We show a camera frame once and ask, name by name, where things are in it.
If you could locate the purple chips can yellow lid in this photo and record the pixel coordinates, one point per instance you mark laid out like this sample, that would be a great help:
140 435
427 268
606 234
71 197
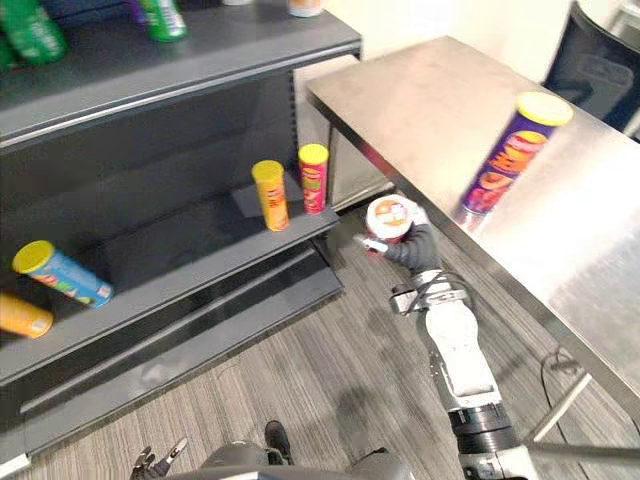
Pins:
510 155

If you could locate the robot body and legs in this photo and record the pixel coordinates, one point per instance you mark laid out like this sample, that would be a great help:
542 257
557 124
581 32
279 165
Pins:
295 460

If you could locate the orange can white lid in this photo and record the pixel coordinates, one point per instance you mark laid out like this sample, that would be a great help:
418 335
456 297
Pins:
305 7

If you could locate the blue chips can yellow lid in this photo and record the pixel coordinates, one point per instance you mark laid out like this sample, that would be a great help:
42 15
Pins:
62 274

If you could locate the red chips can yellow lid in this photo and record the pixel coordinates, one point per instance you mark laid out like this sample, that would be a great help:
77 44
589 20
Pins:
314 179

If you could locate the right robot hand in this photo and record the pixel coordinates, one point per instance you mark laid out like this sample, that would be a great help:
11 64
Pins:
417 245

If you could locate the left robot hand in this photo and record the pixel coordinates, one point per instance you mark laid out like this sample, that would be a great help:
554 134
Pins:
159 457

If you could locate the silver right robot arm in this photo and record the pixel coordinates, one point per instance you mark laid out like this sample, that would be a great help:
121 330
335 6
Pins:
462 350

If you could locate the dark grey shelf unit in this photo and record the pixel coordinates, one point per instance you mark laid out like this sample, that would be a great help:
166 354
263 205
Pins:
150 165

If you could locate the stainless steel table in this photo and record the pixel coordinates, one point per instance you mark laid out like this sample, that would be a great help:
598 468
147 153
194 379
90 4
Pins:
500 175

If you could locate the red gum container white lid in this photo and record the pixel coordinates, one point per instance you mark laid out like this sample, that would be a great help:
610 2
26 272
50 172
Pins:
391 219

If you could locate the green chips can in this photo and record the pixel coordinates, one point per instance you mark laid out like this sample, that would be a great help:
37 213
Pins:
162 19
32 30

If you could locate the orange chips can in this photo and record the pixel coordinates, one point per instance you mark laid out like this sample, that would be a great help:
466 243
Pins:
22 316

